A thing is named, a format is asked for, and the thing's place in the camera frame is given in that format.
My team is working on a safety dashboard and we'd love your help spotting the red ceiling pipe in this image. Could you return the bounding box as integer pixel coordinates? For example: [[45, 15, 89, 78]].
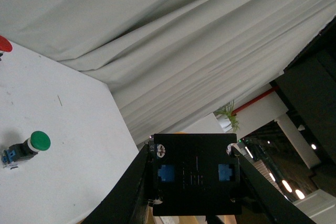
[[231, 86, 279, 115]]

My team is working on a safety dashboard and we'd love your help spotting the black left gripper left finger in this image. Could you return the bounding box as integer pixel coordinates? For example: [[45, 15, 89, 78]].
[[83, 146, 153, 224]]

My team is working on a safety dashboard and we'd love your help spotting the red mushroom push button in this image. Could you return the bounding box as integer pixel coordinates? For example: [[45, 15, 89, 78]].
[[0, 36, 13, 57]]

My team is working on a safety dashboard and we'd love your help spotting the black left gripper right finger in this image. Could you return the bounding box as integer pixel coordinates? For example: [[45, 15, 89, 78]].
[[232, 147, 314, 223]]

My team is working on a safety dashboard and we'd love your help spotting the green hanging plant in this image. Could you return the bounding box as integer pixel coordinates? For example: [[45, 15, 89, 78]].
[[214, 100, 239, 133]]

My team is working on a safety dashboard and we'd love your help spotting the green mushroom push button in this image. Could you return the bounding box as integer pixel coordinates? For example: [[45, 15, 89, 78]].
[[1, 131, 51, 169]]

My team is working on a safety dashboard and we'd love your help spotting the white curtain backdrop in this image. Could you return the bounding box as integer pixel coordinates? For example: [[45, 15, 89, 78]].
[[1, 0, 335, 143]]

